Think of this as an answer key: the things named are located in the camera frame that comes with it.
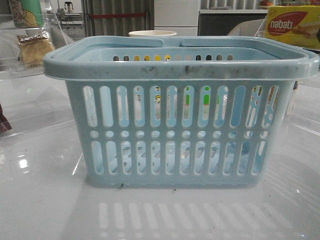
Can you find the light blue plastic basket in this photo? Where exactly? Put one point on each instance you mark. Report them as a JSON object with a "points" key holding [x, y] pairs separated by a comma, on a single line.
{"points": [[178, 111]]}

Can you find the clear acrylic shelf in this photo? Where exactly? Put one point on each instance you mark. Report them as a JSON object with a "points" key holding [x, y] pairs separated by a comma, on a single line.
{"points": [[303, 110], [10, 65]]}

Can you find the clear acrylic shelf left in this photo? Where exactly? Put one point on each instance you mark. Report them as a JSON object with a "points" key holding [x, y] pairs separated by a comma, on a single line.
{"points": [[10, 65]]}

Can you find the clear acrylic shelf right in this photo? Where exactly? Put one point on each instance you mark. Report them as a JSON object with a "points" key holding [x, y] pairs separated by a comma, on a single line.
{"points": [[303, 110]]}

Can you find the packaged bread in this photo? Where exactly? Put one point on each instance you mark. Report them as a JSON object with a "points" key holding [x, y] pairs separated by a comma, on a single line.
{"points": [[33, 48]]}

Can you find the white drawer cabinet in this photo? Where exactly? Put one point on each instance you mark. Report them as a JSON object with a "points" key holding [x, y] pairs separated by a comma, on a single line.
{"points": [[180, 16]]}

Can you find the white paper cup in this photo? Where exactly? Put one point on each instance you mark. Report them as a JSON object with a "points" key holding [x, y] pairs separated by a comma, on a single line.
{"points": [[152, 33]]}

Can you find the yellow nabati wafer box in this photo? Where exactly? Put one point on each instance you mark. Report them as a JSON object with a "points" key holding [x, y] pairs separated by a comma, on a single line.
{"points": [[294, 25]]}

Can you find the dark red snack packet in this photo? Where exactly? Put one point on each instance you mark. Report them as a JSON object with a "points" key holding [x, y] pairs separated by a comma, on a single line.
{"points": [[4, 123]]}

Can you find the green cartoon printed cup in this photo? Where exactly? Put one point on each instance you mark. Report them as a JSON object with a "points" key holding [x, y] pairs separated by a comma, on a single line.
{"points": [[26, 13]]}

